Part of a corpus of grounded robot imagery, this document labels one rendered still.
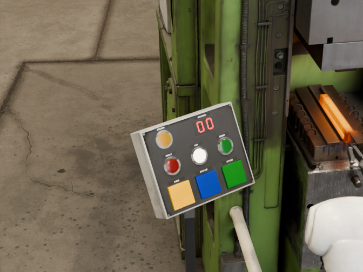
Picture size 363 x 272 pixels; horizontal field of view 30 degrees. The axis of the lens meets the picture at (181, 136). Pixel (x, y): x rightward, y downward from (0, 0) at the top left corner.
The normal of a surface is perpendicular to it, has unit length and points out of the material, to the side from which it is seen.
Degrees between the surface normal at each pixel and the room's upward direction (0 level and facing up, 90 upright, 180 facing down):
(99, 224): 0
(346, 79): 90
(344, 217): 32
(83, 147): 0
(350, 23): 90
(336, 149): 90
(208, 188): 60
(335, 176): 90
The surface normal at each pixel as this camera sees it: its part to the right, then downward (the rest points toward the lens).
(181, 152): 0.45, -0.06
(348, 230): -0.20, -0.07
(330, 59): 0.13, 0.51
